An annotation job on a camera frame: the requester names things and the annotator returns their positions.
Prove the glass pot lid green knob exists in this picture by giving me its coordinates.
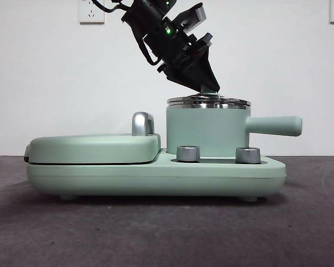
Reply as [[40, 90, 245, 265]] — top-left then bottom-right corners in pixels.
[[166, 85, 252, 107]]

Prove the silver control knob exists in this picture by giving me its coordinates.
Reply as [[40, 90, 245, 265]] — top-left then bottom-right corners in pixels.
[[235, 147, 261, 164], [176, 145, 201, 162]]

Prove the mint green breakfast machine base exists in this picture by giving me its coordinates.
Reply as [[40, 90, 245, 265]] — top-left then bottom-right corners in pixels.
[[26, 148, 287, 201]]

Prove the mint green griddle cover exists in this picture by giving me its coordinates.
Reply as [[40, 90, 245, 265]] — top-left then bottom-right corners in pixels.
[[23, 133, 162, 165]]

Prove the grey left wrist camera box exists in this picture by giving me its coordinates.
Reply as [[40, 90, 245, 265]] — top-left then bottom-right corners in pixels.
[[174, 2, 207, 31]]

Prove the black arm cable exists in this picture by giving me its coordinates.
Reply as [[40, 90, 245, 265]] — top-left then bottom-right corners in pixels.
[[139, 34, 160, 66], [90, 0, 129, 13]]

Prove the mint green handled pot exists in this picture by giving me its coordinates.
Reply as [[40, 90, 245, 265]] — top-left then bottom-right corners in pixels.
[[165, 104, 303, 156]]

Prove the chrome griddle cover handle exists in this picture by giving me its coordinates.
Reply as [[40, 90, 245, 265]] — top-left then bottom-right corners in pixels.
[[131, 112, 156, 137]]

